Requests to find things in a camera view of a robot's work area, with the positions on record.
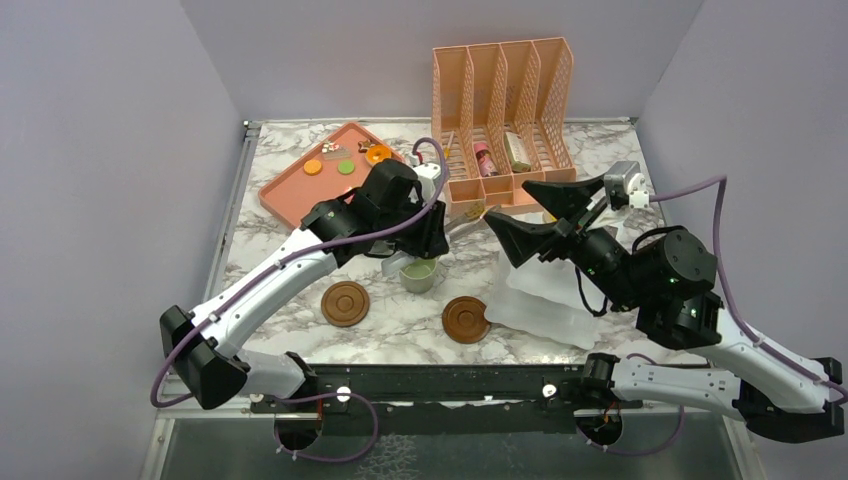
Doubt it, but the right brown wooden coaster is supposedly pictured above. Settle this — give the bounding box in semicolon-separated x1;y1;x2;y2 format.
442;296;491;344

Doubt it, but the orange glazed donut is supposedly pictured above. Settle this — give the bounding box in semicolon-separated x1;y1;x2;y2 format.
365;144;393;166

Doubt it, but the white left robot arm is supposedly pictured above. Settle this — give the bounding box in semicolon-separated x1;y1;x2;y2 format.
150;159;449;411

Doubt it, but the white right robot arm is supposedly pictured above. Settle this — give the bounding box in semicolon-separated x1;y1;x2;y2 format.
484;199;845;444

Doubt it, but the pink mesh file organizer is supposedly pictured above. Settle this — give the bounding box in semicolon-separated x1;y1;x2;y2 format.
431;37;577;217

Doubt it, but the orange round biscuit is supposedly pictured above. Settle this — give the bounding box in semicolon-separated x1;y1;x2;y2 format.
302;159;323;176

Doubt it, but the tan box in organizer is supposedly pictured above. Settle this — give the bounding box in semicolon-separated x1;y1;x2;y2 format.
503;132;532;173

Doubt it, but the pink bottle in organizer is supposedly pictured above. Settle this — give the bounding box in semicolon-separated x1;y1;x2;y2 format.
473;142;499;178

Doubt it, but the brown star cookie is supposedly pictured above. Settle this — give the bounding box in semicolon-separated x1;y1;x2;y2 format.
358;139;373;153

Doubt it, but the white tiered dessert stand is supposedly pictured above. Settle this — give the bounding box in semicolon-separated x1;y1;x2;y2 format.
485;247;635;350

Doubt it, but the pink dessert tray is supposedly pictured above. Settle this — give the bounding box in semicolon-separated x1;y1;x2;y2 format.
258;122;403;228

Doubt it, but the green macaron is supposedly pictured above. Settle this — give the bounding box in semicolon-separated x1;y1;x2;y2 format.
337;160;356;175

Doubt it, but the brown wooden coaster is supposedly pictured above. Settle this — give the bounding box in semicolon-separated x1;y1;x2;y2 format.
442;296;491;344
321;281;370;328

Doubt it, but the light green ceramic mug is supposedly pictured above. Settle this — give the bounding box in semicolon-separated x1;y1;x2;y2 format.
399;258;438;294

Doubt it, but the yellow flower cookie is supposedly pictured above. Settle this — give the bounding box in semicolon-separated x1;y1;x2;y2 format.
464;204;485;222

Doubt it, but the left brown wooden coaster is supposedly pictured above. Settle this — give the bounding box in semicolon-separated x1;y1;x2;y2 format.
321;281;370;328

